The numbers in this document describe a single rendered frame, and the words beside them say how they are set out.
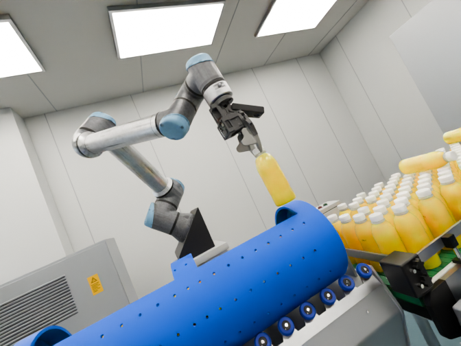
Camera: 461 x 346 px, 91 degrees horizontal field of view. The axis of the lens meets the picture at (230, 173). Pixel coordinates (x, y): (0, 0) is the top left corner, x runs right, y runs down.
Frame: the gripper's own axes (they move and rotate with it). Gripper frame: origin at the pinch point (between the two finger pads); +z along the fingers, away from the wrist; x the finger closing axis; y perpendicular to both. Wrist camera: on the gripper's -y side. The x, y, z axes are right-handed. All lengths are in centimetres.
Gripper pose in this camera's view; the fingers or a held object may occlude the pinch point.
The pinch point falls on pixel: (258, 150)
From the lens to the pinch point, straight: 75.3
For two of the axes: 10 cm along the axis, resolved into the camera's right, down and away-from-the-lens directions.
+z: 5.1, 8.6, -0.9
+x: 2.4, -2.4, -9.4
